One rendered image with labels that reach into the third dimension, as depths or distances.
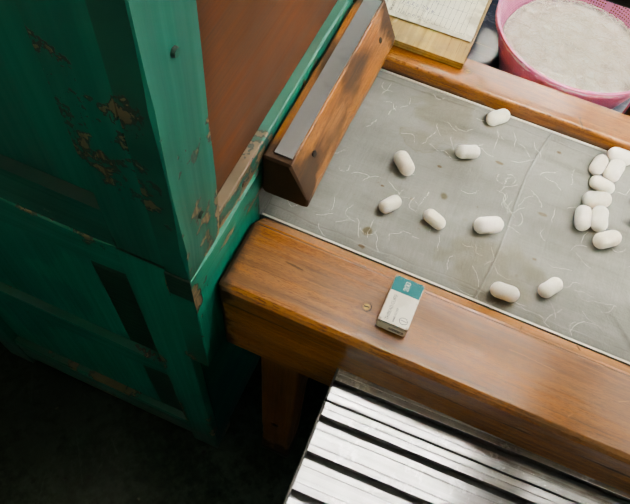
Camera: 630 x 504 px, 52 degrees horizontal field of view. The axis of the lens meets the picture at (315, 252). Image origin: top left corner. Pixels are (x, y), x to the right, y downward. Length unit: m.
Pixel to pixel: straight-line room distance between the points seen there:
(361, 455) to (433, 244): 0.27
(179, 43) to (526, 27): 0.77
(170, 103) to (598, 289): 0.58
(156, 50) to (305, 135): 0.33
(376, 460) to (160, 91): 0.50
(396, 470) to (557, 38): 0.69
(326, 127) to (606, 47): 0.53
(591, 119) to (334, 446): 0.56
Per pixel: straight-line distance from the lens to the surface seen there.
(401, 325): 0.71
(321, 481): 0.77
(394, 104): 0.94
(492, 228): 0.83
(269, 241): 0.76
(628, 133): 0.99
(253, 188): 0.74
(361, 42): 0.84
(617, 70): 1.13
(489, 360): 0.74
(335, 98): 0.78
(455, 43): 0.99
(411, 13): 1.02
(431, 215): 0.82
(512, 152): 0.93
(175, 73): 0.46
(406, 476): 0.79
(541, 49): 1.09
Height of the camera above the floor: 1.43
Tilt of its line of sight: 61 degrees down
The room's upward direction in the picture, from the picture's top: 8 degrees clockwise
